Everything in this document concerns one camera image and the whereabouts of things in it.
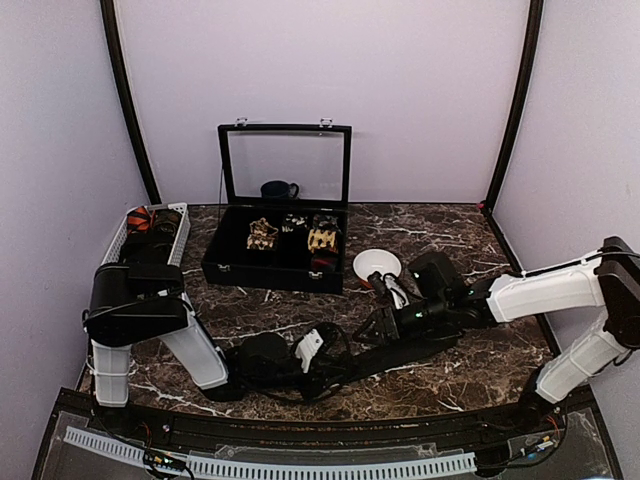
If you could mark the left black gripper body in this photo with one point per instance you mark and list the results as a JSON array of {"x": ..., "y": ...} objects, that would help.
[{"x": 310, "y": 391}]

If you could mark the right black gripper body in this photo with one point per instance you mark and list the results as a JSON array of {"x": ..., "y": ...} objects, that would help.
[{"x": 435, "y": 316}]

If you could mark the black necktie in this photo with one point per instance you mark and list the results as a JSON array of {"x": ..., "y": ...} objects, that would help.
[{"x": 382, "y": 358}]

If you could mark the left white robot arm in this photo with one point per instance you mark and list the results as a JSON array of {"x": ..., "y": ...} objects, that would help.
[{"x": 133, "y": 303}]

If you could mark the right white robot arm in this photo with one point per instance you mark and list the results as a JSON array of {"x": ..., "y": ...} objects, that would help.
[{"x": 606, "y": 279}]

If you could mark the white and orange bowl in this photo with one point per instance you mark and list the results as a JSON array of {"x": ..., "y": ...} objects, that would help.
[{"x": 373, "y": 260}]

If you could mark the red black rolled tie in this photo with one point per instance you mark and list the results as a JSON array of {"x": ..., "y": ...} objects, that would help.
[{"x": 324, "y": 261}]

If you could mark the tan patterned rolled tie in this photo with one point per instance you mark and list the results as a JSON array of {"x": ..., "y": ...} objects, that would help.
[{"x": 324, "y": 234}]

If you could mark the leopard print rolled tie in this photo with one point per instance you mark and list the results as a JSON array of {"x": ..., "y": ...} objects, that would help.
[{"x": 263, "y": 236}]

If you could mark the black white rolled tie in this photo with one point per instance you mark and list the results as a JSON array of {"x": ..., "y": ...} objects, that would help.
[{"x": 293, "y": 223}]

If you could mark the black tie storage box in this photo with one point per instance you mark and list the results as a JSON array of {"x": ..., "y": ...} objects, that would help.
[{"x": 315, "y": 156}]

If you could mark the dark blue mug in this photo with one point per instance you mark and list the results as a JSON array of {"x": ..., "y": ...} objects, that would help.
[{"x": 279, "y": 189}]

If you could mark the brown rolled tie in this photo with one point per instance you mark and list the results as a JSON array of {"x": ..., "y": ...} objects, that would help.
[{"x": 166, "y": 221}]

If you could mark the orange striped rolled tie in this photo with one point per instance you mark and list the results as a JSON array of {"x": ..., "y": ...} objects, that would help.
[{"x": 140, "y": 220}]

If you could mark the white plastic basket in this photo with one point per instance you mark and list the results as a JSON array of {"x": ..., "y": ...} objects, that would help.
[{"x": 151, "y": 247}]

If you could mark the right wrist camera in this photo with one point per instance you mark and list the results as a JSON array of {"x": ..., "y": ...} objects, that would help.
[{"x": 436, "y": 276}]

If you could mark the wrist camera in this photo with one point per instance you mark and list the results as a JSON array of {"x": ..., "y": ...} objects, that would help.
[
  {"x": 263, "y": 355},
  {"x": 436, "y": 276}
]

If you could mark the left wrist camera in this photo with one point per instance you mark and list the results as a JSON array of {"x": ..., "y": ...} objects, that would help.
[{"x": 263, "y": 355}]

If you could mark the white cable duct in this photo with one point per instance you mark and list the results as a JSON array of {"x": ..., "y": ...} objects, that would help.
[{"x": 235, "y": 462}]

